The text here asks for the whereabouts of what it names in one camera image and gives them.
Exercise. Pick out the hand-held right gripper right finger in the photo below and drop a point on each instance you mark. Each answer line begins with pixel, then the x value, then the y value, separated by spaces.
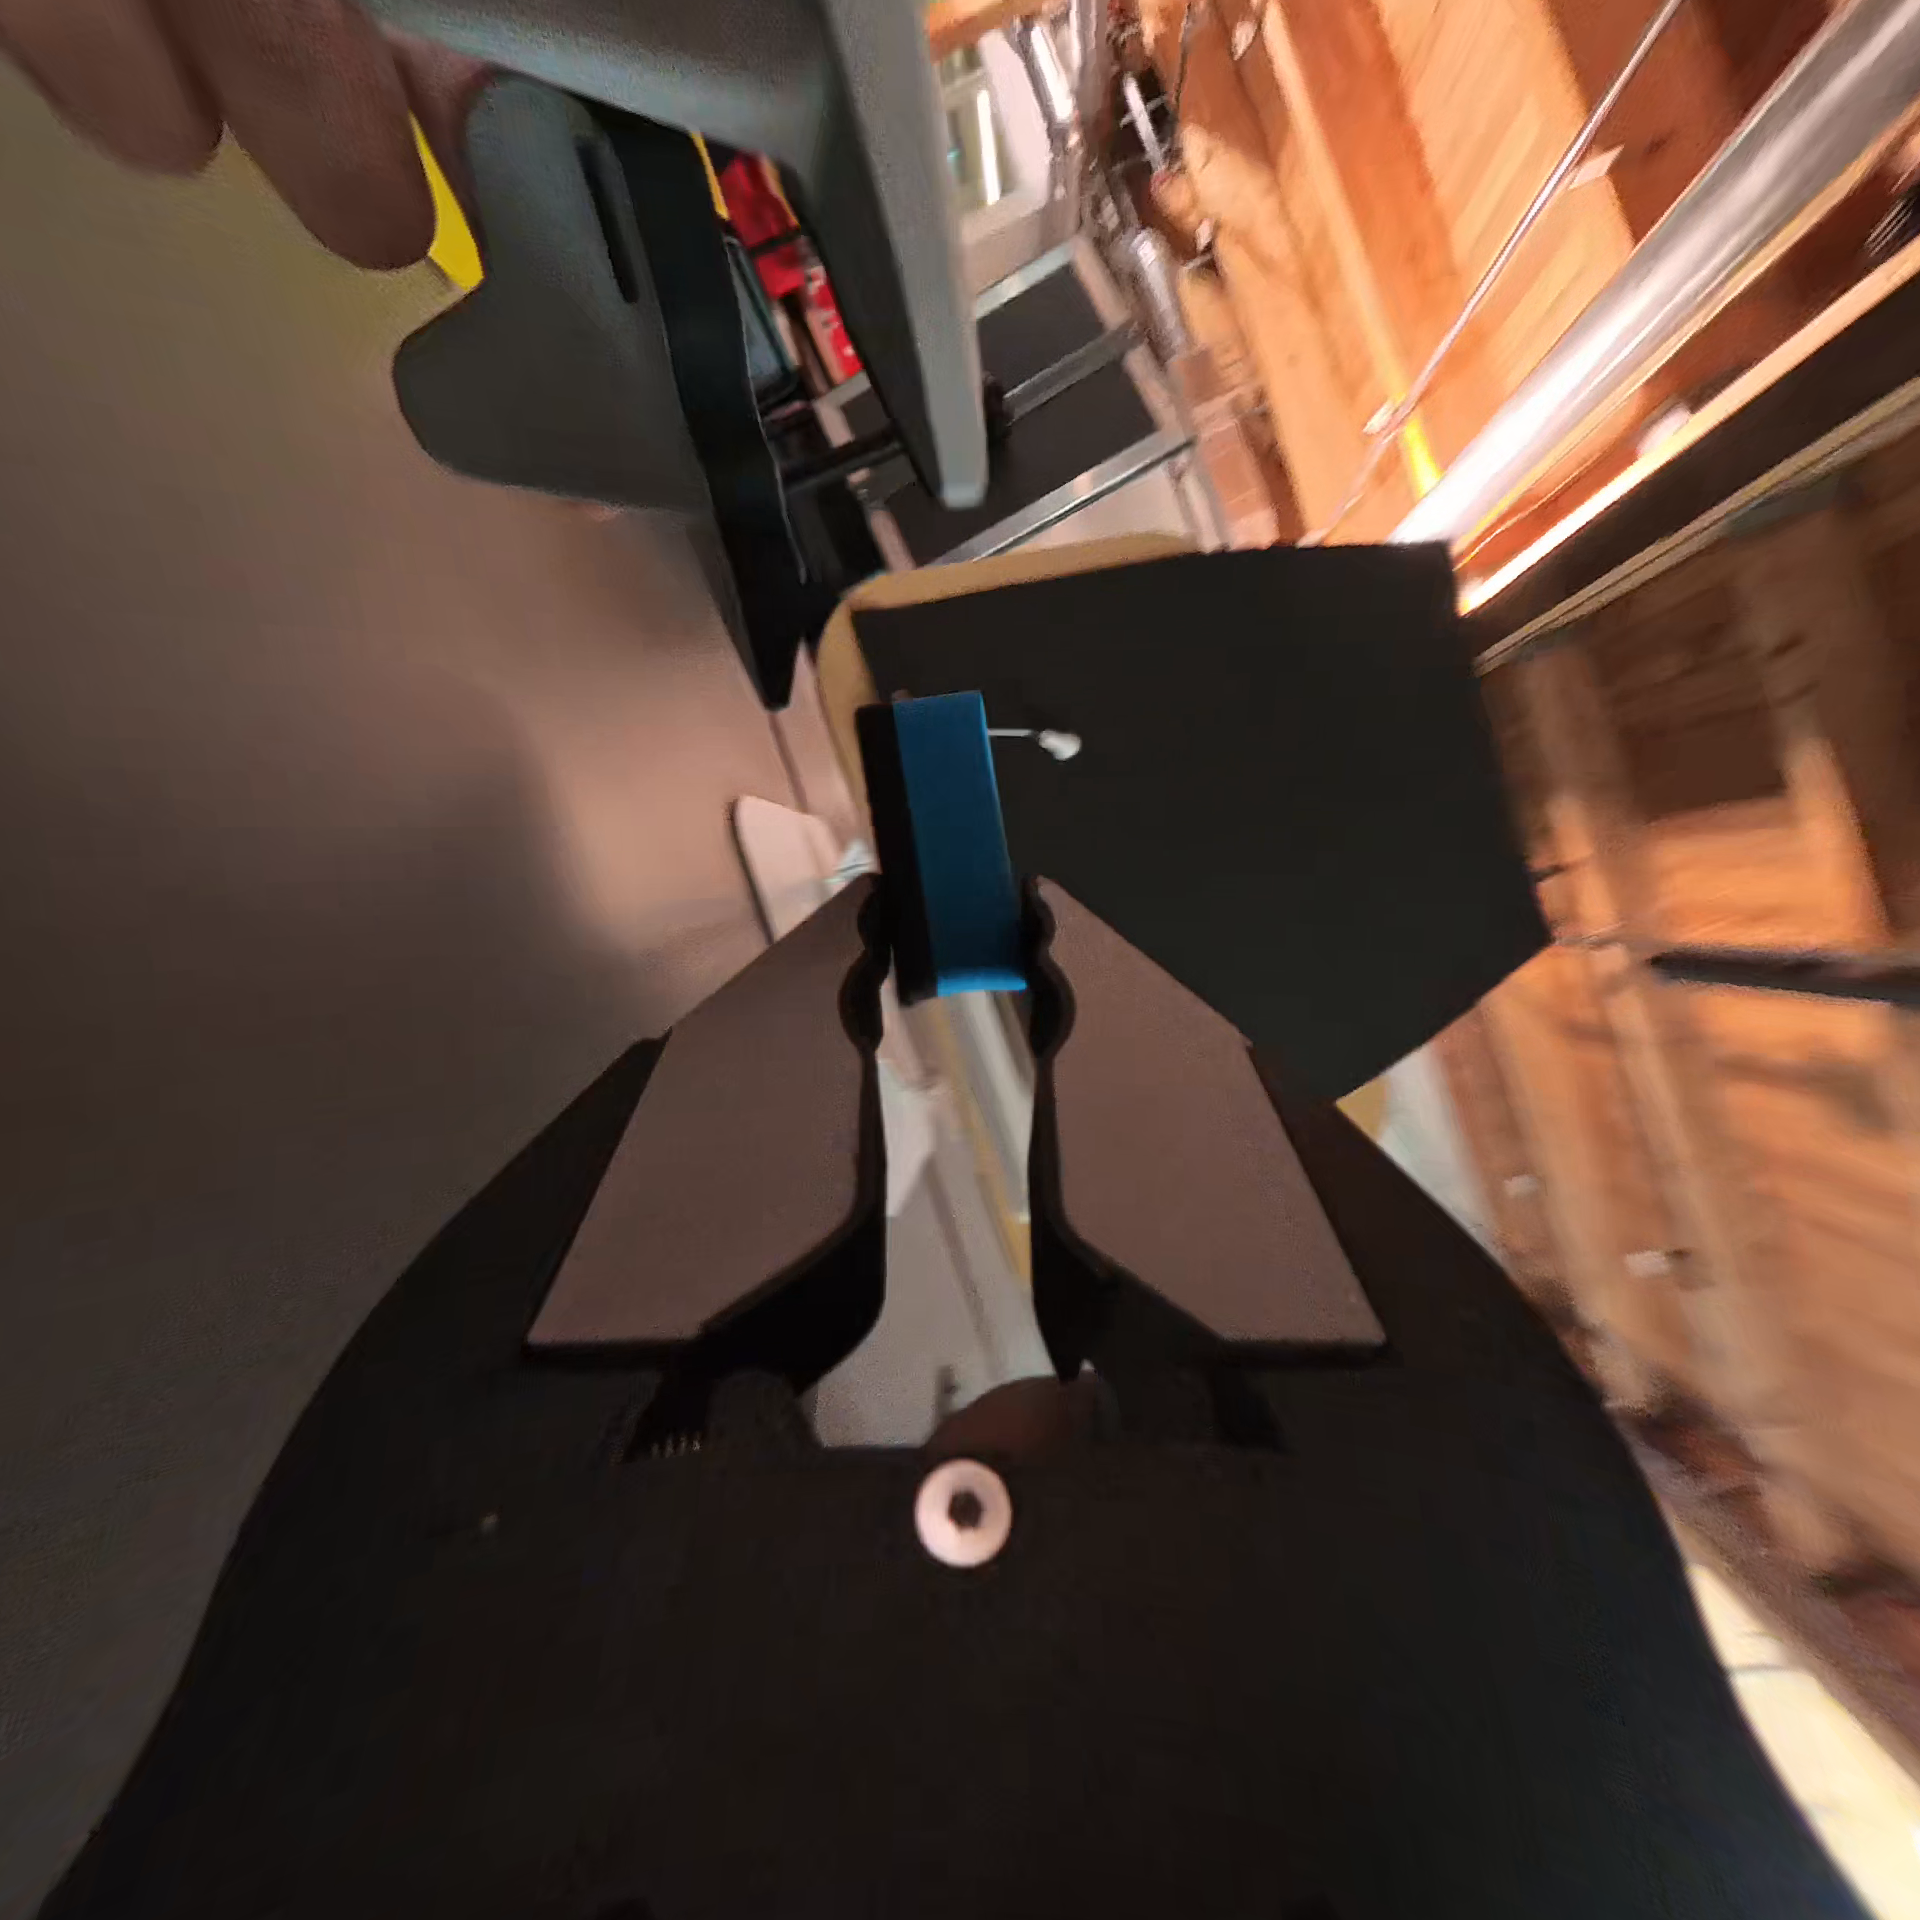
pixel 1202 1183

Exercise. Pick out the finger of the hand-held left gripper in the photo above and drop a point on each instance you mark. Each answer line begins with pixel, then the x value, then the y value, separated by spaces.
pixel 554 376
pixel 902 223

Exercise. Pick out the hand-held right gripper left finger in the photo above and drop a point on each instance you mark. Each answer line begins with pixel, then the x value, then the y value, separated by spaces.
pixel 734 1183

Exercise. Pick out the blue whiteboard eraser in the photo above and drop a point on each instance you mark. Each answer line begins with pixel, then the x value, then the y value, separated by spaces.
pixel 953 841

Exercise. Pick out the person's left hand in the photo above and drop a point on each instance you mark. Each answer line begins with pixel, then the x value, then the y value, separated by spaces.
pixel 329 136

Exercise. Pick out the silver ceiling pipe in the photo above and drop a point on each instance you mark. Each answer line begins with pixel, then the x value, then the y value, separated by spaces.
pixel 1649 283

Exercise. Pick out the black board with wooden frame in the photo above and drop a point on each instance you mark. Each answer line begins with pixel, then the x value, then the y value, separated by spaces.
pixel 1274 781

